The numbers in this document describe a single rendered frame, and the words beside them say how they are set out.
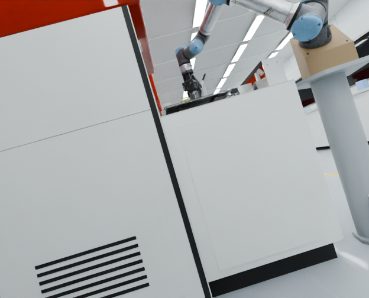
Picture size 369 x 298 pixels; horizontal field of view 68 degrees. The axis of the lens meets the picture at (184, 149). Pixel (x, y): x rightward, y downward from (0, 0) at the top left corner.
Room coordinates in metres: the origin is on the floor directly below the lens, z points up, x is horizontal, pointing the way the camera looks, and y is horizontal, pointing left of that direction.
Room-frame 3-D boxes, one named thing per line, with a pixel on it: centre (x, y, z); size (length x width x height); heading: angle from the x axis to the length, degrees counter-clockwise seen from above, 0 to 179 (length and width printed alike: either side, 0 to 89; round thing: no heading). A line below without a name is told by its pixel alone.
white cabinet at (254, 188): (1.69, -0.23, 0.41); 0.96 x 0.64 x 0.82; 3
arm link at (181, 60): (1.64, -0.15, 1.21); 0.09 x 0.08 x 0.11; 38
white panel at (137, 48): (1.40, 0.08, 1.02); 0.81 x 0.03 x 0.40; 3
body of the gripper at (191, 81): (1.63, -0.14, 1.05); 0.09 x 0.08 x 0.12; 156
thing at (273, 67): (1.56, -0.50, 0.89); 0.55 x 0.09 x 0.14; 3
